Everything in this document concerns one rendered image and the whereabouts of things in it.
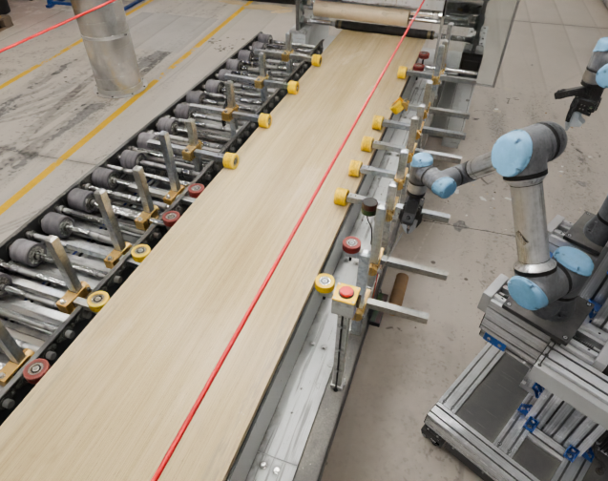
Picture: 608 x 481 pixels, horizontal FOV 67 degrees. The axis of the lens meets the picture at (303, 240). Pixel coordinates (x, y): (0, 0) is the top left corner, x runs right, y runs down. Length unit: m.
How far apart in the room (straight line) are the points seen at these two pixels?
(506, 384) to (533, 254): 1.18
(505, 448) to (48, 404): 1.82
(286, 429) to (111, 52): 4.43
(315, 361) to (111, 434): 0.81
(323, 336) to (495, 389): 0.94
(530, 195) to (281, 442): 1.16
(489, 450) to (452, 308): 1.00
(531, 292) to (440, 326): 1.48
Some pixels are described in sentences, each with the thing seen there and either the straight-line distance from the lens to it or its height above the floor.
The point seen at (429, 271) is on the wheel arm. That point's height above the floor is 0.86.
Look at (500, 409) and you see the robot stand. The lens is 2.48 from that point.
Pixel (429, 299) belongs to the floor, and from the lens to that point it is 3.05.
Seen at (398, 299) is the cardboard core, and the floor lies 0.08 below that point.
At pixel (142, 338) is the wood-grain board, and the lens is 1.76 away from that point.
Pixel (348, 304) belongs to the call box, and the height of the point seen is 1.21.
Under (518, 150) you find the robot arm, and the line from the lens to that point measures 1.37.
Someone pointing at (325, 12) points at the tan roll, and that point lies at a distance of 4.30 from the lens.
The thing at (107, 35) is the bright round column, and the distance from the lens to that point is 5.40.
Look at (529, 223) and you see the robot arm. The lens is 1.46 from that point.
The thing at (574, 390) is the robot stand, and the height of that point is 0.95.
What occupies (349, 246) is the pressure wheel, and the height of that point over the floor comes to 0.91.
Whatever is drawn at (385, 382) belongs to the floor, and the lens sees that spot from 2.65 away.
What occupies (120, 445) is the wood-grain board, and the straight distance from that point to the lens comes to 1.57.
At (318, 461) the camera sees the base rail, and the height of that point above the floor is 0.70.
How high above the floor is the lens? 2.26
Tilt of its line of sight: 43 degrees down
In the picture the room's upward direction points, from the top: straight up
